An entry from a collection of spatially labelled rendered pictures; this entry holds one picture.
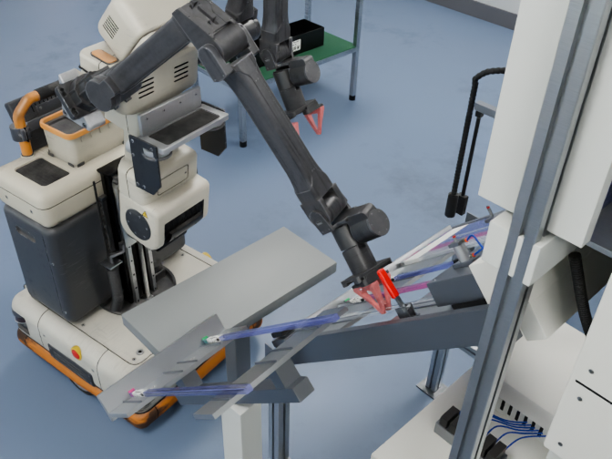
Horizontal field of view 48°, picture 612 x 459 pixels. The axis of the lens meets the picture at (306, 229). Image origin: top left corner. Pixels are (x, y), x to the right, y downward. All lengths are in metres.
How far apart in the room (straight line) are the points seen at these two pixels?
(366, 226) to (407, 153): 2.48
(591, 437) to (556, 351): 0.79
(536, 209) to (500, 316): 0.21
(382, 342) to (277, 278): 0.73
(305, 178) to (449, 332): 0.42
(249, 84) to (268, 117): 0.07
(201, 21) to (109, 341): 1.30
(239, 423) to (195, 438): 0.96
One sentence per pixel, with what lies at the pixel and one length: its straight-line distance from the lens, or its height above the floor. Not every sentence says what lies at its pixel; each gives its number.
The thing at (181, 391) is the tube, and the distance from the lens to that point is 1.33.
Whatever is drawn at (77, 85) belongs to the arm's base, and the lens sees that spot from 1.69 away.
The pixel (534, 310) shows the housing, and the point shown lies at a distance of 1.08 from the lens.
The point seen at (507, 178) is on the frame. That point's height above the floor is 1.44.
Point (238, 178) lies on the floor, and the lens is 3.51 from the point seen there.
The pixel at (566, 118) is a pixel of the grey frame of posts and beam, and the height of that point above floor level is 1.56.
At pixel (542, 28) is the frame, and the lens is 0.86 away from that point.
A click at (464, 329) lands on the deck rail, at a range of 1.16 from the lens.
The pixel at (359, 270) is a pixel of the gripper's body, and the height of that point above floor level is 1.01.
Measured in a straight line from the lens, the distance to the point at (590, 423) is 1.12.
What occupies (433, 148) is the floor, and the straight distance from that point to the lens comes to 3.87.
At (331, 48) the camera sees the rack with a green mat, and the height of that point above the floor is 0.35.
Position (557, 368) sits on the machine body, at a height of 0.62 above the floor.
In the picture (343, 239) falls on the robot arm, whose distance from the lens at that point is 1.39.
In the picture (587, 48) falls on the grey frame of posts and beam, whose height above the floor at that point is 1.65.
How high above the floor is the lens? 1.93
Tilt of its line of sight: 38 degrees down
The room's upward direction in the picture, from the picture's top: 2 degrees clockwise
